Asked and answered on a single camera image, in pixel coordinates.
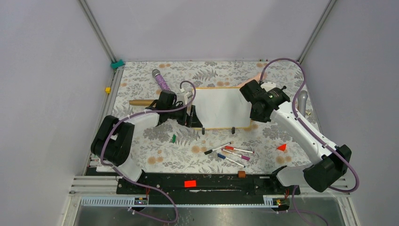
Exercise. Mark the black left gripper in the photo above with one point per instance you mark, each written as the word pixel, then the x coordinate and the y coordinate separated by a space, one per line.
pixel 194 122

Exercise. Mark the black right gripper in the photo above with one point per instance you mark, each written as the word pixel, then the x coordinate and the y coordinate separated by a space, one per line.
pixel 260 118

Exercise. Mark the yellow framed whiteboard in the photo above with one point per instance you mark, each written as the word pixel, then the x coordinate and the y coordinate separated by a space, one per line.
pixel 222 108

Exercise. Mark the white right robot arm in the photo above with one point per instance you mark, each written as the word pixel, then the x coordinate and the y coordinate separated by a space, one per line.
pixel 328 162

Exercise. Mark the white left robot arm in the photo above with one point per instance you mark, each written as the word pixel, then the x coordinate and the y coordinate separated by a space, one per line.
pixel 112 143

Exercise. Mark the black whiteboard marker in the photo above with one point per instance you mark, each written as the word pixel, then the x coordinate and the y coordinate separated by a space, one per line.
pixel 217 148

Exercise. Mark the blue whiteboard marker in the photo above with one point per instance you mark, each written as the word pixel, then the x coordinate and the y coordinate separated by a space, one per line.
pixel 219 155

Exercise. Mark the red whiteboard marker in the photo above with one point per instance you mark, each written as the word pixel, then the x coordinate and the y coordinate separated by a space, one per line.
pixel 236 149

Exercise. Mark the magenta whiteboard marker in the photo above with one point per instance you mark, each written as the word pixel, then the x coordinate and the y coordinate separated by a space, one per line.
pixel 236 154

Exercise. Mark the pink toy microphone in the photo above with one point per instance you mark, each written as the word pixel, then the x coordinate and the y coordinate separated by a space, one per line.
pixel 256 78

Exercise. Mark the silver toy microphone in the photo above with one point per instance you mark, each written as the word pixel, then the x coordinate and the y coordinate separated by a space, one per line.
pixel 302 101

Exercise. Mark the floral tablecloth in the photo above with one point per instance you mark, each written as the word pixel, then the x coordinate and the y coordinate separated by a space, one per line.
pixel 153 148

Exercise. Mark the red triangular block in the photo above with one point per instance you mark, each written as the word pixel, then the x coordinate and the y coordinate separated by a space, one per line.
pixel 282 147

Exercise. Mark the gold toy microphone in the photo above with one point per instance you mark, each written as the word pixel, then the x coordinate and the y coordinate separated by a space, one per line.
pixel 142 102

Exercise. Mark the red tape patch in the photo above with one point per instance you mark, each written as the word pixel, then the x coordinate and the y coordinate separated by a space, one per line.
pixel 190 183

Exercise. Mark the purple glitter toy microphone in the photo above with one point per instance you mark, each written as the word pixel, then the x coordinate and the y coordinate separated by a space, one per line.
pixel 160 80

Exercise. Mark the orange cylinder block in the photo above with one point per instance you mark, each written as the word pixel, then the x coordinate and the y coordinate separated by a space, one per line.
pixel 241 174

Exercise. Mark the yellow small cube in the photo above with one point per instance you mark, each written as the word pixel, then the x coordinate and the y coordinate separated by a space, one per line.
pixel 108 90

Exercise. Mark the teal corner clamp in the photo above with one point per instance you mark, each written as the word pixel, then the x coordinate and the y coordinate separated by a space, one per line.
pixel 117 64

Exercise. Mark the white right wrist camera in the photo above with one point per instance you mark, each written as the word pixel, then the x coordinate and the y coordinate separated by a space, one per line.
pixel 267 86

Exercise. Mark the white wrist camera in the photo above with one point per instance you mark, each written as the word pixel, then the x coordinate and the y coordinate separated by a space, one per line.
pixel 186 97
pixel 267 86

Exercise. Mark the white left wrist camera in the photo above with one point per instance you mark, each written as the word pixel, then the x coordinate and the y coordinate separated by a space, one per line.
pixel 186 97

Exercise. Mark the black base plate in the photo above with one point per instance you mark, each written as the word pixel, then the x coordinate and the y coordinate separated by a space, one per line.
pixel 213 184

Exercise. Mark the cable duct rail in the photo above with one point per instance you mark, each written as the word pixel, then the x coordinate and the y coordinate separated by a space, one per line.
pixel 198 200

